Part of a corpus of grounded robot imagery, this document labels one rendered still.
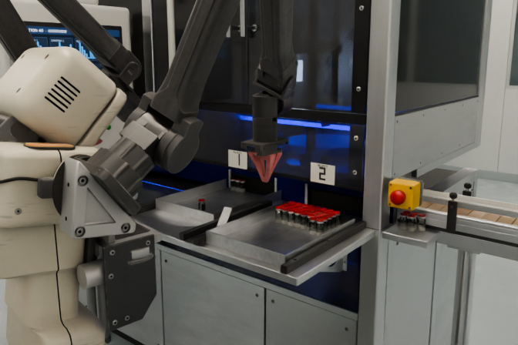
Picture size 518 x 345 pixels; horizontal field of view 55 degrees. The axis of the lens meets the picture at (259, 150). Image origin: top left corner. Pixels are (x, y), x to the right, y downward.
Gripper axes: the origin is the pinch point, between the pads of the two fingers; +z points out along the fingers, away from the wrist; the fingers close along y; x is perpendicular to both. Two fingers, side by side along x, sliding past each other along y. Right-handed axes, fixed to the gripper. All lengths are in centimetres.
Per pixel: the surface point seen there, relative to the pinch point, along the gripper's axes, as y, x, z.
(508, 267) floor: 250, -5, 114
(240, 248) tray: -0.5, 7.7, 19.4
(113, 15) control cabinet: 24, 89, -41
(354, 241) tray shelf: 25.7, -10.4, 21.4
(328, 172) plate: 37.1, 5.2, 6.9
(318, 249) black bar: 11.0, -8.2, 19.2
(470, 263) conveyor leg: 52, -33, 31
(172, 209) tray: 10, 46, 20
